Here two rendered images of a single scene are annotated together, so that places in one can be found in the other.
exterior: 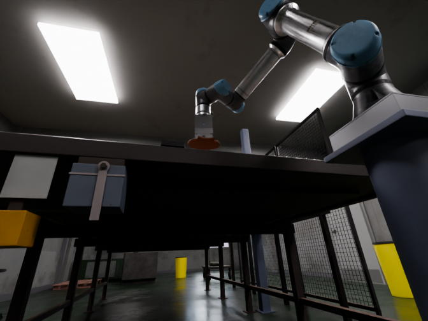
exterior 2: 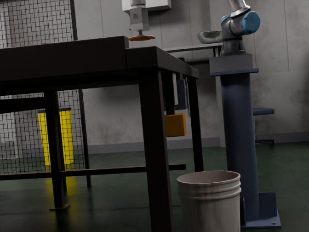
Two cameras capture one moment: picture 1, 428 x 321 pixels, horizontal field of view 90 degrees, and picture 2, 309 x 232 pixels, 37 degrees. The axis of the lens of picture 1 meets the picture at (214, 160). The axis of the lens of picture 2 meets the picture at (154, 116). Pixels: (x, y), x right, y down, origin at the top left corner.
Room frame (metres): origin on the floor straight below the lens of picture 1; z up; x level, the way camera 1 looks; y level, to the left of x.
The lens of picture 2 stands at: (-0.15, 2.09, 0.79)
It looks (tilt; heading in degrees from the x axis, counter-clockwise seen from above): 3 degrees down; 295
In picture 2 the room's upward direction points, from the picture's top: 5 degrees counter-clockwise
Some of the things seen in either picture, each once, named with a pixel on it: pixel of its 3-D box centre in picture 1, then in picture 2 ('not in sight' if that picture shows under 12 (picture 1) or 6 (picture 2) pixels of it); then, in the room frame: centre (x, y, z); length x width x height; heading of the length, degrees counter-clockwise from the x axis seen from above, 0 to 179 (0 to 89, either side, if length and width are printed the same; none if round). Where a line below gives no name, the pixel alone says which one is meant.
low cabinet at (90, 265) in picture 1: (106, 269); not in sight; (8.57, 4.06, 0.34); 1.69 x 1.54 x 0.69; 14
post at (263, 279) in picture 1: (252, 205); not in sight; (2.90, -0.50, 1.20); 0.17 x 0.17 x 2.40; 17
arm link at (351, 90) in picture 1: (363, 76); (232, 26); (0.56, -0.53, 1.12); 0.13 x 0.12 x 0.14; 140
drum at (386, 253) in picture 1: (397, 267); (56, 136); (3.39, -2.50, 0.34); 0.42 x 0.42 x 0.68
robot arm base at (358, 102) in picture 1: (376, 104); (232, 47); (0.56, -0.53, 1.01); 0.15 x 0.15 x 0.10
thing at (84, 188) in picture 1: (99, 190); (175, 95); (0.58, 0.33, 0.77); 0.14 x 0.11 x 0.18; 107
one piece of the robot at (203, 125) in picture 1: (204, 127); (137, 19); (0.87, 0.04, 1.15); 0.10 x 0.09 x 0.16; 5
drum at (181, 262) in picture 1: (181, 267); not in sight; (8.12, 1.30, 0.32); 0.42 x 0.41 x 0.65; 14
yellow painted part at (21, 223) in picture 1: (19, 198); (172, 104); (0.53, 0.50, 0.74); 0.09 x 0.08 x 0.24; 107
